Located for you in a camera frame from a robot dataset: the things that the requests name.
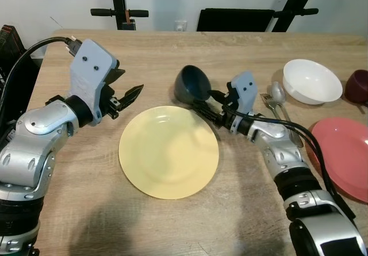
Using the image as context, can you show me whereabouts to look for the dark blue bowl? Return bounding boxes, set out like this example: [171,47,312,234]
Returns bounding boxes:
[174,65,212,105]

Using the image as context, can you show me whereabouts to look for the metal fork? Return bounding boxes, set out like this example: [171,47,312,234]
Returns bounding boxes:
[260,92,288,131]

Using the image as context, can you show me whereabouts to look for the metal spoon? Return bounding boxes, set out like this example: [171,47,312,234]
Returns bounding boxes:
[270,81,304,148]

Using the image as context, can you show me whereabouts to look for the yellow plate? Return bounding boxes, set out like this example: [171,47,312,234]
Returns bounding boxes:
[118,105,220,200]

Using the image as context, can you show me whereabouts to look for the maroon bowl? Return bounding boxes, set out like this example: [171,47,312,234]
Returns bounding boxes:
[344,69,368,105]

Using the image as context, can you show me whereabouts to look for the black padded bench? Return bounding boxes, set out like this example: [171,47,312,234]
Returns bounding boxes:
[196,8,277,34]

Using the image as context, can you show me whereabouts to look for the white bowl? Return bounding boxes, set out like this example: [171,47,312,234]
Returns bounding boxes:
[282,59,344,106]

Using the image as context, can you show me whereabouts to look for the red plate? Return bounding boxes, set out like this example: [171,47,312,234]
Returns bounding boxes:
[310,117,368,204]

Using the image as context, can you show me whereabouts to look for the dark box with red edge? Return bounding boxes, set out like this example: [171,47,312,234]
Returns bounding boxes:
[0,24,42,131]

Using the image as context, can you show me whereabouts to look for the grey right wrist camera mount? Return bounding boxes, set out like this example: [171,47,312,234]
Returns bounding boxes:
[229,71,257,117]

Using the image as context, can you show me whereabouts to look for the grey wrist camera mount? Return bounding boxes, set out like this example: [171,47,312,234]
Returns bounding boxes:
[229,71,257,117]
[68,39,120,125]

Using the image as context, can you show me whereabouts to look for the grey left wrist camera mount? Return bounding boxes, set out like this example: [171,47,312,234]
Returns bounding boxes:
[68,39,120,125]

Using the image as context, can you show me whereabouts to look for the black upright post with handles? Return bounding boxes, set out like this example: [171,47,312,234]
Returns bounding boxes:
[90,0,150,32]

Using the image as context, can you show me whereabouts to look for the white wall socket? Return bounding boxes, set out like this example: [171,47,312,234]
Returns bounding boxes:
[174,20,189,33]

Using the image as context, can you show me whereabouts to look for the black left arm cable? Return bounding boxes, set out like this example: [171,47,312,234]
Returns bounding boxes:
[0,36,79,139]

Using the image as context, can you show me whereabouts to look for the black slanted beam with handle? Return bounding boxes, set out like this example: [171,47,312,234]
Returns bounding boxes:
[273,0,321,34]

